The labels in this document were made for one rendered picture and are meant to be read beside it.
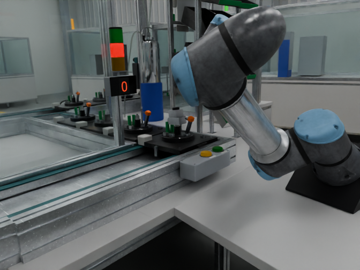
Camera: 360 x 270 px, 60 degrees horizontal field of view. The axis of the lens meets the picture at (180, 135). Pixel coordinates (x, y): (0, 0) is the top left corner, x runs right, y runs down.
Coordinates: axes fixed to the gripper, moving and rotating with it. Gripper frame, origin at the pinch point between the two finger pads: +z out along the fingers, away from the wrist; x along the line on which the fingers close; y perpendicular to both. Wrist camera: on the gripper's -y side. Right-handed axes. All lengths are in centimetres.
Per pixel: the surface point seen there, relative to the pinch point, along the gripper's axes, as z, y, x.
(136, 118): 26.1, -10.1, -0.9
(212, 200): 2.5, 44.5, -19.3
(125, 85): 2.6, -9.3, -18.2
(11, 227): 5, 27, -73
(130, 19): 455, -771, 707
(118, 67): -2.2, -14.2, -20.3
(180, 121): 6.7, 10.3, -1.6
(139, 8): 30, -114, 76
